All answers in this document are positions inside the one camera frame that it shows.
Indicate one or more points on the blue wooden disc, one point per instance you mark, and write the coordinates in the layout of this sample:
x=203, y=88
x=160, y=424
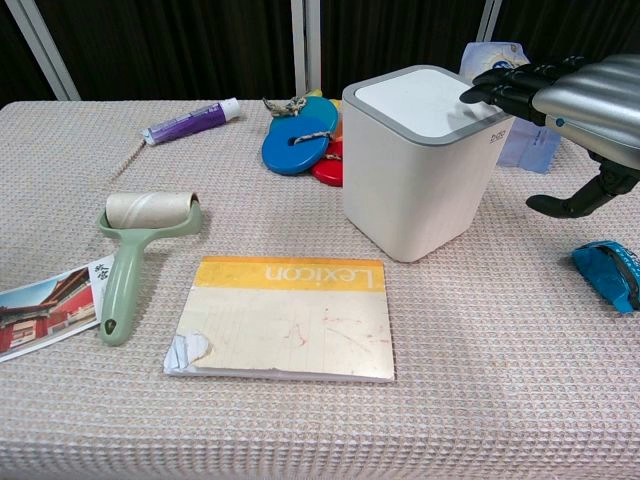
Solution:
x=280, y=155

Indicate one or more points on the beige waffle tablecloth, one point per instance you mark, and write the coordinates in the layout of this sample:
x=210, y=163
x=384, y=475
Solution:
x=300, y=425

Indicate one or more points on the black curtain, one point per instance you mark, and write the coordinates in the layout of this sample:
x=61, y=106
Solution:
x=175, y=45

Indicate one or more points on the pale blue tissue pack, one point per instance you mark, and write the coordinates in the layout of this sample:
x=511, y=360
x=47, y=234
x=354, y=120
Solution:
x=530, y=145

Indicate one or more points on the yellow wooden disc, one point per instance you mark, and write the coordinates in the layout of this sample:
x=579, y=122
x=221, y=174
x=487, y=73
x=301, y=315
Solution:
x=316, y=93

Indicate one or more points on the purple toothpaste tube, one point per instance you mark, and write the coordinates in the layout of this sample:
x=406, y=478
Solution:
x=190, y=120

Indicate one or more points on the red wooden disc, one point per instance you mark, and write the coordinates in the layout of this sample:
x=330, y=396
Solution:
x=327, y=172
x=336, y=149

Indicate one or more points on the teal wooden disc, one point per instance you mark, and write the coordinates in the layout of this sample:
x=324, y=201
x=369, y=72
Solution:
x=322, y=112

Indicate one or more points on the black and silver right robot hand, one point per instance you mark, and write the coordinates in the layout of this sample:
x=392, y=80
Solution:
x=575, y=100

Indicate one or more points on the white metal frame post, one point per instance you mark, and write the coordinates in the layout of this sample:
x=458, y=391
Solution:
x=487, y=20
x=45, y=50
x=305, y=45

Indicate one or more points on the red palace postcard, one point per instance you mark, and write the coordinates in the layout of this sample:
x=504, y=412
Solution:
x=45, y=310

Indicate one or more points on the white desktop trash bin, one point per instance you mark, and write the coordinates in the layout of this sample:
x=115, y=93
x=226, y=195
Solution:
x=405, y=190

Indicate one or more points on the yellow Lexicon notepad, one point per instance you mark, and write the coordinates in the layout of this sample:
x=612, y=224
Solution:
x=290, y=320

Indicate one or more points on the green lint roller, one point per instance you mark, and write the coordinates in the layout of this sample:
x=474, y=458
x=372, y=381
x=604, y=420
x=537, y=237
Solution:
x=122, y=270

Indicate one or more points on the blue wrapper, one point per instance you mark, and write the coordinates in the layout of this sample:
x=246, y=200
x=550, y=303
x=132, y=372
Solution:
x=600, y=270

